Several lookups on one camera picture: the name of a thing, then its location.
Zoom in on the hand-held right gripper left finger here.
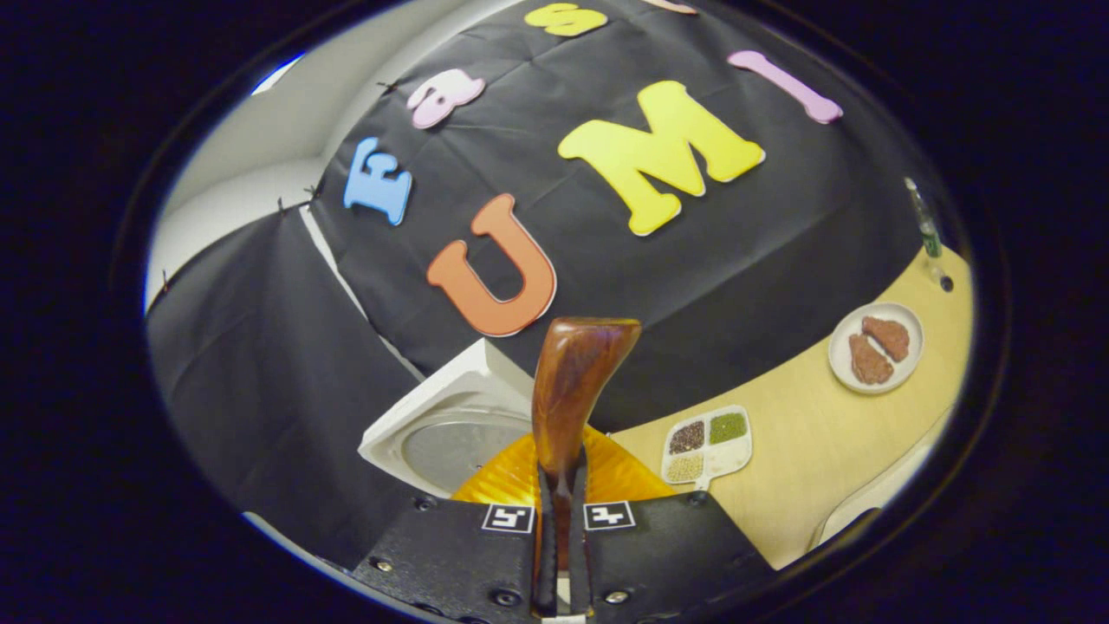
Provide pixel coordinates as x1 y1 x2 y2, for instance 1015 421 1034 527
349 429 561 624

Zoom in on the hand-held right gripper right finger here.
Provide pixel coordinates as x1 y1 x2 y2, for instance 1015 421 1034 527
567 423 774 624

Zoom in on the brown wooden spoon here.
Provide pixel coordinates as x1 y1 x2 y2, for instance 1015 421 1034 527
531 317 643 573

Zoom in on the white rice cooker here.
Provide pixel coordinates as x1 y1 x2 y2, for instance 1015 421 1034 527
358 338 542 499

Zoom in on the white divided grain dish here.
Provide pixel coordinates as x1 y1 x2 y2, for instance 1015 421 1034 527
661 405 754 492

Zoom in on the brown meat piece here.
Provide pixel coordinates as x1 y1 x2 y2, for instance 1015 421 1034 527
848 334 895 386
861 316 911 362

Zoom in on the white round plate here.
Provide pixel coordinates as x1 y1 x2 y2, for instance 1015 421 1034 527
828 302 924 395

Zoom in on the green label water bottle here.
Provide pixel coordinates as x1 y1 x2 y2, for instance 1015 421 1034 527
904 178 944 259

